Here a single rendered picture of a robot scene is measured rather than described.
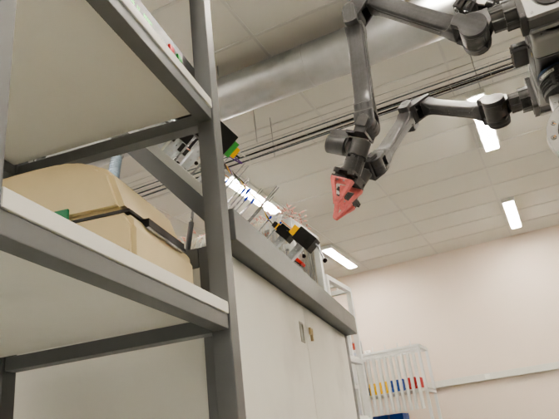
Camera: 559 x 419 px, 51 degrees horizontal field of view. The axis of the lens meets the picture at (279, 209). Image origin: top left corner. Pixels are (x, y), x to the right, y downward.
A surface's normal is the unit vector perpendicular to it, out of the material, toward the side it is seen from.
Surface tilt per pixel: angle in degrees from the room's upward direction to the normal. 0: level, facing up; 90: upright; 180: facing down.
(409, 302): 90
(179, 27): 180
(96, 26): 180
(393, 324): 90
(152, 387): 90
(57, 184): 90
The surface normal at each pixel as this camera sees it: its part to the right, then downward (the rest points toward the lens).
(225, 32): 0.11, 0.91
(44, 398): -0.31, -0.34
